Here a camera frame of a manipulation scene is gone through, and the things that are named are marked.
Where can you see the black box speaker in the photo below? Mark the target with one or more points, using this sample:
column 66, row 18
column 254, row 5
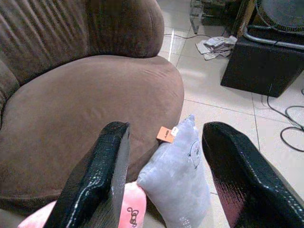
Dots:
column 259, row 66

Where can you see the round black fan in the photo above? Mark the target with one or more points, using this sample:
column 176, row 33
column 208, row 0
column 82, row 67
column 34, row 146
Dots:
column 282, row 12

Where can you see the orange paper tag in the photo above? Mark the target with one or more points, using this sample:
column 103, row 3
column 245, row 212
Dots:
column 164, row 134

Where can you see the grey plush pillow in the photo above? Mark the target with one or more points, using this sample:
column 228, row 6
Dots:
column 175, row 175

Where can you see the pink plush pillow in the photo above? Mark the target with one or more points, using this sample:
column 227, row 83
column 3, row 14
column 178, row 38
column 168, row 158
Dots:
column 133, row 206

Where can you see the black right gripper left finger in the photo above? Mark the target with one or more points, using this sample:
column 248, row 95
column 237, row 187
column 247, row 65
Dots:
column 90, row 180

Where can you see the crumpled grey cloth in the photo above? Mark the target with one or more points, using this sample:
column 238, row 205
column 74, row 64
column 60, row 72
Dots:
column 216, row 47

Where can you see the brown suede sofa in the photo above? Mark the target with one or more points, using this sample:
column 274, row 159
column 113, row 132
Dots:
column 90, row 95

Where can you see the brown wooden post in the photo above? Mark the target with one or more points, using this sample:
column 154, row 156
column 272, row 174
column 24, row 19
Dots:
column 242, row 17

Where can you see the grey metal pipe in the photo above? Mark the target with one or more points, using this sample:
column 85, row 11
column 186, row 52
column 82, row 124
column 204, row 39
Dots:
column 273, row 41

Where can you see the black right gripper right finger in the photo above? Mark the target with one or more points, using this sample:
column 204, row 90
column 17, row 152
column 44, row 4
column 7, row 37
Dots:
column 249, row 180

